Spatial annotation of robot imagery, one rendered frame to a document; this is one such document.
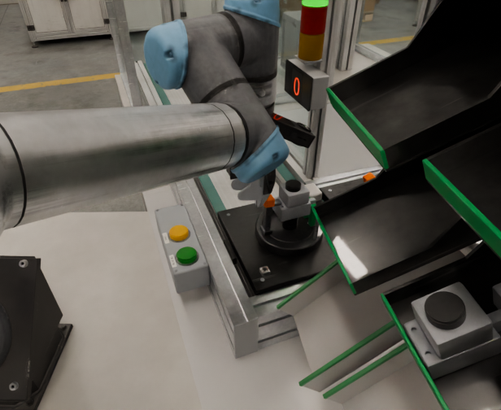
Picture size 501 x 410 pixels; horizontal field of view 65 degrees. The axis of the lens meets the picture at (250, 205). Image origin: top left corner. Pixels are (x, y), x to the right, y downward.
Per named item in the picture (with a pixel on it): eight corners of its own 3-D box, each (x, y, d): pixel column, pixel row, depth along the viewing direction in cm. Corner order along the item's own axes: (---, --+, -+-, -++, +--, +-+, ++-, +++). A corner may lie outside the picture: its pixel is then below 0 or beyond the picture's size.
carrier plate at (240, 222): (256, 298, 72) (256, 290, 71) (217, 218, 90) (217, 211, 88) (368, 263, 79) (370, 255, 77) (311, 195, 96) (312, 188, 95)
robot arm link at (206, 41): (193, 90, 44) (267, 67, 49) (144, 9, 45) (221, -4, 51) (177, 127, 50) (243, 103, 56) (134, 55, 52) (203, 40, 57)
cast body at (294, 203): (280, 222, 77) (282, 193, 73) (272, 209, 80) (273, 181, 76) (319, 212, 79) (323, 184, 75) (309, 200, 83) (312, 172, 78)
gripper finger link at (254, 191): (234, 211, 74) (233, 170, 68) (263, 204, 76) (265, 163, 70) (240, 221, 72) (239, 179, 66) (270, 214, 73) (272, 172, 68)
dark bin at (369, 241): (355, 296, 43) (335, 257, 38) (316, 219, 53) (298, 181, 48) (616, 181, 39) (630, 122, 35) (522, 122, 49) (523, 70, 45)
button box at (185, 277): (176, 294, 79) (172, 273, 75) (157, 228, 94) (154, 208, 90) (211, 285, 81) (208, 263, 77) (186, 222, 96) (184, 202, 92)
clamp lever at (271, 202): (263, 231, 79) (265, 201, 74) (259, 225, 80) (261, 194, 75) (280, 228, 80) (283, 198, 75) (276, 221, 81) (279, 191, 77)
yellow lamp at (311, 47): (304, 62, 80) (307, 37, 77) (294, 54, 83) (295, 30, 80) (326, 59, 81) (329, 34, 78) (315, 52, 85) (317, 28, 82)
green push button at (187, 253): (180, 269, 77) (178, 262, 76) (175, 255, 80) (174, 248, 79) (199, 264, 78) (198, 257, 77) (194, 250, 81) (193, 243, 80)
